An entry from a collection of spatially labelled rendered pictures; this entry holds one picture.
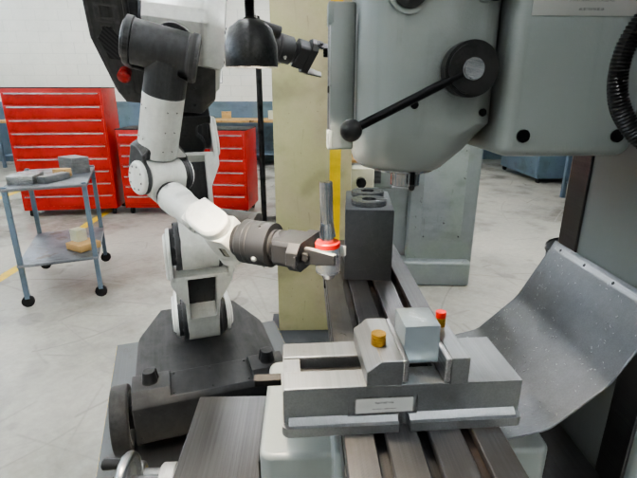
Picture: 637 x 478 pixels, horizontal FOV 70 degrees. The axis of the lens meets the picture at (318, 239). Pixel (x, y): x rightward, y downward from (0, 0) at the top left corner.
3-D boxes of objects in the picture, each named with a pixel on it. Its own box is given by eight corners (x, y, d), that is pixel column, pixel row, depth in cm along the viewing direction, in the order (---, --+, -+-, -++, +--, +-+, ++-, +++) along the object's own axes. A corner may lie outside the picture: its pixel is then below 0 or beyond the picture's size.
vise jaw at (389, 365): (366, 386, 63) (367, 361, 62) (353, 340, 75) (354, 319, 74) (408, 384, 64) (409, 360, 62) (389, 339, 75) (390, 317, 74)
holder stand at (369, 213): (343, 280, 116) (344, 204, 110) (344, 250, 137) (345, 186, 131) (391, 281, 116) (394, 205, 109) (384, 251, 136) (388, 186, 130)
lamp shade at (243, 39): (216, 67, 63) (212, 18, 61) (261, 68, 67) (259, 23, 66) (242, 65, 58) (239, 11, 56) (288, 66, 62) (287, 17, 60)
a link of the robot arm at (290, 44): (305, 82, 155) (273, 72, 150) (301, 64, 160) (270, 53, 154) (321, 52, 146) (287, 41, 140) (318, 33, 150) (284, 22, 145)
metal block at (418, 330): (403, 363, 66) (405, 326, 64) (393, 341, 72) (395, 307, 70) (437, 361, 67) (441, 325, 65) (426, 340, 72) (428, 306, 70)
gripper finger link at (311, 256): (336, 267, 82) (305, 262, 85) (336, 250, 81) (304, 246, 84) (333, 270, 81) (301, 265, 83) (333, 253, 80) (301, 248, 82)
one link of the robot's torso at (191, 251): (171, 273, 137) (155, 126, 142) (228, 266, 143) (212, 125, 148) (169, 269, 123) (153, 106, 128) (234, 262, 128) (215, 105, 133)
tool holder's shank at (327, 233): (316, 243, 83) (314, 183, 80) (321, 238, 86) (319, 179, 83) (333, 244, 82) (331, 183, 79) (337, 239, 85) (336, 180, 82)
